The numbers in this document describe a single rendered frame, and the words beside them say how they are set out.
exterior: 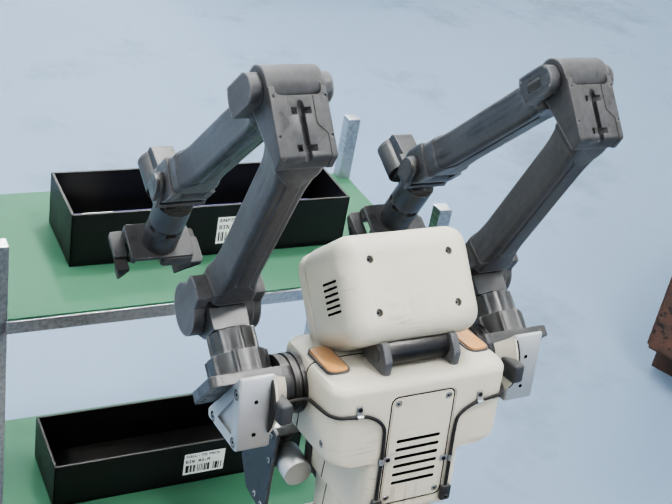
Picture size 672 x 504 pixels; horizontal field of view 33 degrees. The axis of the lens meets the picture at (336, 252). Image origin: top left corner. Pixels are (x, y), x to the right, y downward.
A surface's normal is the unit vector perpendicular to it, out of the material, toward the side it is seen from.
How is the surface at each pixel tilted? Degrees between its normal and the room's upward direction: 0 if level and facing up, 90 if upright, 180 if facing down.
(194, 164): 92
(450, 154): 88
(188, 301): 90
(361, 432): 82
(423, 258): 47
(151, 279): 0
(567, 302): 0
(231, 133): 92
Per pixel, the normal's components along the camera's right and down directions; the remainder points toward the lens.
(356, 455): 0.46, 0.39
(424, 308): 0.43, -0.19
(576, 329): 0.17, -0.85
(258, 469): -0.88, 0.10
